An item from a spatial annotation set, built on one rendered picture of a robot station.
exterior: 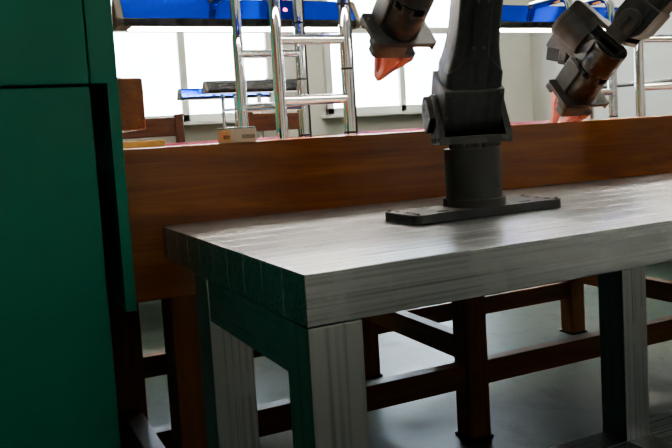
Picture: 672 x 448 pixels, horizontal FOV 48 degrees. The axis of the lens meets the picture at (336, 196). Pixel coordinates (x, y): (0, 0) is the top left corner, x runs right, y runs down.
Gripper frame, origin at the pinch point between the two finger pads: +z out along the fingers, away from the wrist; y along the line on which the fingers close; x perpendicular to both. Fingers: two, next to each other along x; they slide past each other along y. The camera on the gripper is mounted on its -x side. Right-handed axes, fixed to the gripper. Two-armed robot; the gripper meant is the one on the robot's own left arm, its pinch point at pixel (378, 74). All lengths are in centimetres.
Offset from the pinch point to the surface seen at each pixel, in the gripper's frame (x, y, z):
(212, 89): -222, -67, 229
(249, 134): 11.4, 24.2, -0.9
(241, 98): -40, 2, 46
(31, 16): 5, 50, -15
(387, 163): 17.3, 5.5, 0.1
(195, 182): 17.6, 32.6, 0.4
